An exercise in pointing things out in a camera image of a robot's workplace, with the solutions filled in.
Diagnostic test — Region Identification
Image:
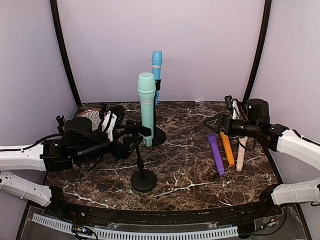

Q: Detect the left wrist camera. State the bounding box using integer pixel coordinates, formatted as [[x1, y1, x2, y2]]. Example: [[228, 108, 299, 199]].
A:
[[97, 104, 126, 141]]

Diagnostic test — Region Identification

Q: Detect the blue microphone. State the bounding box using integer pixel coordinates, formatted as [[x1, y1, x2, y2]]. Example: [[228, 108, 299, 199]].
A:
[[151, 50, 163, 105]]

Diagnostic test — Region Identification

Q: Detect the beige microphone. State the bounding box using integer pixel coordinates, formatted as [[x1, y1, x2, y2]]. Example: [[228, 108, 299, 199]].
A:
[[236, 136, 248, 172]]

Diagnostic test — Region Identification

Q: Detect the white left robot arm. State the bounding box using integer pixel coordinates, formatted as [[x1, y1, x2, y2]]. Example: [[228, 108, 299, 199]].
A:
[[0, 115, 151, 218]]

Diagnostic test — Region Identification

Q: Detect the white slotted cable duct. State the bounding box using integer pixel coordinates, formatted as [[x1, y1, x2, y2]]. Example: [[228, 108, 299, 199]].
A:
[[31, 213, 239, 240]]

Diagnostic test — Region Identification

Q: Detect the black stand of blue microphone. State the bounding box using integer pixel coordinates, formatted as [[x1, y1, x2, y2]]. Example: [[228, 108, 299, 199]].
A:
[[152, 93, 166, 146]]

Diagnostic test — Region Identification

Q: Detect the black frame post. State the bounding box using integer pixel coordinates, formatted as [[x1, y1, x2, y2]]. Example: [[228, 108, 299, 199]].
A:
[[49, 0, 82, 107], [242, 0, 272, 104]]

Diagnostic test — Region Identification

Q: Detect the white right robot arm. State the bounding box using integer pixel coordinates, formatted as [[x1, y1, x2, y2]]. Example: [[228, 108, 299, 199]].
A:
[[204, 96, 320, 217]]

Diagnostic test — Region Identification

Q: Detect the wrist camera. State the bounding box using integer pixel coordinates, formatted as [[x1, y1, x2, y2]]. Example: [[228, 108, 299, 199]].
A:
[[97, 104, 126, 141], [224, 95, 245, 120]]

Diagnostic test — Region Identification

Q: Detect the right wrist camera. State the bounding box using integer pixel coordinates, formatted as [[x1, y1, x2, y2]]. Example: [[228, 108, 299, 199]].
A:
[[224, 95, 245, 120]]

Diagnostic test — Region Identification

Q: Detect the right black frame post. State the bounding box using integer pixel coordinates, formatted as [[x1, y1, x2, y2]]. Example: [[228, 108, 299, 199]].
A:
[[242, 0, 272, 104]]

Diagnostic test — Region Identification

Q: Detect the orange microphone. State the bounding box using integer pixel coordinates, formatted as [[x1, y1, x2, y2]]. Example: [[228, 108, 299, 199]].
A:
[[220, 131, 235, 167]]

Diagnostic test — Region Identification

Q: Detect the black stand of orange microphone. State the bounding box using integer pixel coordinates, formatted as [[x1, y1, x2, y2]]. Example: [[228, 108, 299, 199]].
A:
[[55, 115, 65, 134]]

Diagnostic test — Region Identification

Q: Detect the black stand of beige microphone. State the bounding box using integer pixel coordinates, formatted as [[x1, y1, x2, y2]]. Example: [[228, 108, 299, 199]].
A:
[[99, 102, 108, 120]]

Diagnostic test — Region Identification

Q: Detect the left black frame post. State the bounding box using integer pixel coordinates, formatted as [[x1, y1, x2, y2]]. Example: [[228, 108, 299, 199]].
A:
[[49, 0, 82, 107]]

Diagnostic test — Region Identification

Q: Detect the flower pattern ceramic plate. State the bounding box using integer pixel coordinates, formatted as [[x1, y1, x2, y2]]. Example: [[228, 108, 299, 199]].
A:
[[75, 108, 101, 132]]

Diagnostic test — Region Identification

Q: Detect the black front rail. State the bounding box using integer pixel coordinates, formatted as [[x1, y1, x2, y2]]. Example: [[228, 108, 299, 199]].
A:
[[45, 202, 275, 226]]

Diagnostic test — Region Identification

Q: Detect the purple microphone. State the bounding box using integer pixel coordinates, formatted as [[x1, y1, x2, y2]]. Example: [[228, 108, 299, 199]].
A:
[[207, 133, 225, 177]]

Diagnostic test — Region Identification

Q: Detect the black stand of mint microphone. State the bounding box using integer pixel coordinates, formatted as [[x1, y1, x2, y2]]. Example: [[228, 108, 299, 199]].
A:
[[126, 120, 157, 193]]

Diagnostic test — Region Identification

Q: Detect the mint green microphone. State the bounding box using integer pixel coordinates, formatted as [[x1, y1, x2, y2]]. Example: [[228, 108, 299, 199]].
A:
[[137, 72, 156, 147]]

